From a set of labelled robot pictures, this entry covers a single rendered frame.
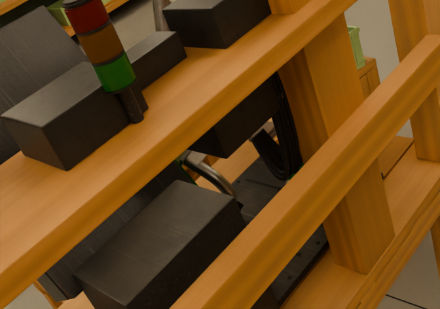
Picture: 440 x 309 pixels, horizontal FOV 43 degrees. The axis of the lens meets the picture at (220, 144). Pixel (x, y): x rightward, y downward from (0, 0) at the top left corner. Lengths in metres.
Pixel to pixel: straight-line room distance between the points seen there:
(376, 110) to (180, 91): 0.46
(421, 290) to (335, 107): 1.48
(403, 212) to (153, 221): 0.67
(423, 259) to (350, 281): 1.26
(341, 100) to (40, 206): 0.64
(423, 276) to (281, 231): 1.61
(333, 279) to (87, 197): 0.81
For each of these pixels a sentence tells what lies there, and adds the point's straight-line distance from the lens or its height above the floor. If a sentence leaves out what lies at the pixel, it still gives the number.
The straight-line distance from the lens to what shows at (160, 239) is 1.09.
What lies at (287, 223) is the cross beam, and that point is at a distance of 0.98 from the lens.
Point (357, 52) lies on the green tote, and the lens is 2.37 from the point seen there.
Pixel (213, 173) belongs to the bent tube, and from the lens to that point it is 1.29.
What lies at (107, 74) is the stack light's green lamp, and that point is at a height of 1.63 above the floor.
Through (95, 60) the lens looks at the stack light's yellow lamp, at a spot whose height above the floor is 1.65.
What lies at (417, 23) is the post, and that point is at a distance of 1.43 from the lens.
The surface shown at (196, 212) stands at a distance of 1.11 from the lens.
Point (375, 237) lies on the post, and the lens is 1.36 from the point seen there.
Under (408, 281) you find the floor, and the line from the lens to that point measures 2.53.
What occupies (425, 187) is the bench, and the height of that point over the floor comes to 0.88.
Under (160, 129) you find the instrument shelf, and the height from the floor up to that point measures 1.54.
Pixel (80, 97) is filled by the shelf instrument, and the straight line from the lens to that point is 0.79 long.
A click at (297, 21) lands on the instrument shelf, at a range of 0.96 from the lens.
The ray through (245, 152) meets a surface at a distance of 1.87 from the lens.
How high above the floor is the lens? 1.88
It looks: 30 degrees down
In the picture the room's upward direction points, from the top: 22 degrees counter-clockwise
